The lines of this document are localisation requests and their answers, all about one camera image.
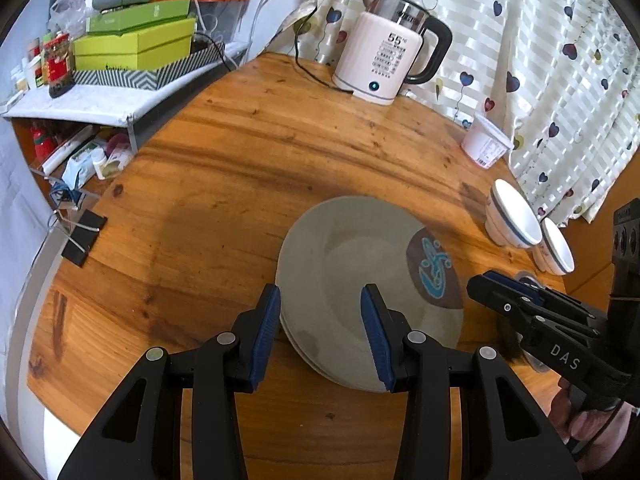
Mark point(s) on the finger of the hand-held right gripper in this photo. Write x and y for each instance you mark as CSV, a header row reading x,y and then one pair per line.
x,y
520,285
495,296

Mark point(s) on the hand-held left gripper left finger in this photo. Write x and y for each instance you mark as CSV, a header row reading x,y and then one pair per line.
x,y
265,335

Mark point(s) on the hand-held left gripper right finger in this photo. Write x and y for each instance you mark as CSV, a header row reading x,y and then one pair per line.
x,y
375,335

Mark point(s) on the grey-green plate with blue motif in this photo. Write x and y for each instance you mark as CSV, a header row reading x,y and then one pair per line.
x,y
300,352
312,370
340,260

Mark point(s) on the white bowl with blue stripe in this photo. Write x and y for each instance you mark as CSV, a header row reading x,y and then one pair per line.
x,y
557,247
515,212

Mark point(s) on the person's right hand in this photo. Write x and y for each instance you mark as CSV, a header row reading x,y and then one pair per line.
x,y
565,410

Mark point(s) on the white plastic tub with lid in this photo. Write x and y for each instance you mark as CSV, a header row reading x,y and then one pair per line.
x,y
482,142

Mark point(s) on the black binder clip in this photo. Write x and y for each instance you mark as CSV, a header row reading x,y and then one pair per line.
x,y
82,237

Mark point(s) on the small white bottle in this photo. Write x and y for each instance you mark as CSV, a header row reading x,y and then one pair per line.
x,y
101,166

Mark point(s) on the heart-print striped curtain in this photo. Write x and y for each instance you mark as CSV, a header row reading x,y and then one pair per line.
x,y
525,35

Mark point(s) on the white medicine box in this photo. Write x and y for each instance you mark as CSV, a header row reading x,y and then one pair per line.
x,y
80,165

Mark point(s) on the white electric kettle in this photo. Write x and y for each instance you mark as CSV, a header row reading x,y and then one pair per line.
x,y
380,50

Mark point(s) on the black-white zigzag box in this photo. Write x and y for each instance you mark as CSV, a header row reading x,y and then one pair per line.
x,y
125,79

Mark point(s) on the red bottle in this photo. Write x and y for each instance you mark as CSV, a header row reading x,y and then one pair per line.
x,y
42,142

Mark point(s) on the white shelf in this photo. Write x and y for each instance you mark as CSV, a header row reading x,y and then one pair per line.
x,y
75,107

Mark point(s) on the lime green box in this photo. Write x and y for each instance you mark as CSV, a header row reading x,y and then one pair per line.
x,y
130,50

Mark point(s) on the red figurine jar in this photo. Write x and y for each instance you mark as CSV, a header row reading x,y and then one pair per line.
x,y
59,65

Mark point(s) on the dark green flat box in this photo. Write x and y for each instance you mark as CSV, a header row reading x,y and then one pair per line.
x,y
135,16

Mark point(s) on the clear plastic bag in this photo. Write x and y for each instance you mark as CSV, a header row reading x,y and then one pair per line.
x,y
67,10

